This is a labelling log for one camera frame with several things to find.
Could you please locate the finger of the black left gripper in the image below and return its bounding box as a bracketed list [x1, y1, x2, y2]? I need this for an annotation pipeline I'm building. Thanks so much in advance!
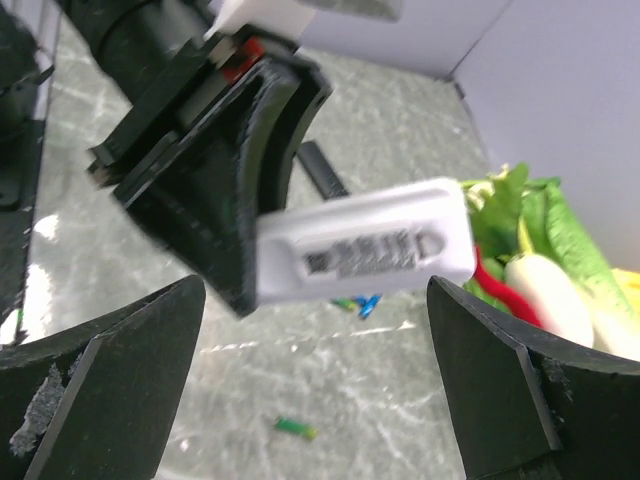
[114, 59, 300, 316]
[264, 56, 332, 213]

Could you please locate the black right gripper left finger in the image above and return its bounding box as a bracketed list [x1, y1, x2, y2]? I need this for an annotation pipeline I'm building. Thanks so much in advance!
[1, 275, 205, 479]

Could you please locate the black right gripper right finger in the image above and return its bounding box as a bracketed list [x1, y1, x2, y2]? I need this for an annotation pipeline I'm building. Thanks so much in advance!
[426, 277, 639, 479]

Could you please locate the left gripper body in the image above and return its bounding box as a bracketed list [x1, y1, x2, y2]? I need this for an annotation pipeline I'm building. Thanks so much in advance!
[59, 1, 315, 188]

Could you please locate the white remote control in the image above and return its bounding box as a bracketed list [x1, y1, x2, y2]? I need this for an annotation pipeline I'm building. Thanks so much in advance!
[257, 177, 476, 305]

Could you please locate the black remote control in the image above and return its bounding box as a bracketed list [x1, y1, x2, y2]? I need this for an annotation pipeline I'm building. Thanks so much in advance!
[297, 141, 349, 201]

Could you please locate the white toy radish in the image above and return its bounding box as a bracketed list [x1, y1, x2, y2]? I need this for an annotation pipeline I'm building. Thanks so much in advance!
[504, 253, 594, 348]

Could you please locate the red chili pepper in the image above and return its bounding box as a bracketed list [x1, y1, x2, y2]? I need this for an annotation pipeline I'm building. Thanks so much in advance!
[473, 245, 542, 328]

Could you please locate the black base bar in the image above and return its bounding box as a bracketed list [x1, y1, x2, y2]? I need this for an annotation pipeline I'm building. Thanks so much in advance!
[1, 8, 52, 330]

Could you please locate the yellow toy cabbage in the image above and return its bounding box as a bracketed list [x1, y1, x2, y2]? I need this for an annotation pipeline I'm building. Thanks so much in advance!
[612, 268, 640, 310]

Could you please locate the blue battery lower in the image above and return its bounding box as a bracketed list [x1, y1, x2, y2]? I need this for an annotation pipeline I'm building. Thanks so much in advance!
[331, 298, 366, 311]

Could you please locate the blue battery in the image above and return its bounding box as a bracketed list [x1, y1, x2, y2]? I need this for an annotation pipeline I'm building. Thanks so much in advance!
[354, 295, 382, 320]
[331, 298, 366, 311]

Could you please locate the long green napa cabbage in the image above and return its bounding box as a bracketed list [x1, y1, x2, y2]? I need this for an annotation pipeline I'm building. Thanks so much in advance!
[519, 177, 636, 321]

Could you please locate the green battery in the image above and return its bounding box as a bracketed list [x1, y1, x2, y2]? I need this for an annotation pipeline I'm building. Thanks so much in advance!
[274, 417, 318, 440]

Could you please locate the blue battery upper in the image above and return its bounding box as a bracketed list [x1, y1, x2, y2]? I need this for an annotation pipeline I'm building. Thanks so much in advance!
[354, 295, 382, 320]

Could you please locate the green parsley sprig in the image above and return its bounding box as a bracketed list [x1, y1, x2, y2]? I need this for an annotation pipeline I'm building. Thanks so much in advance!
[460, 163, 529, 263]

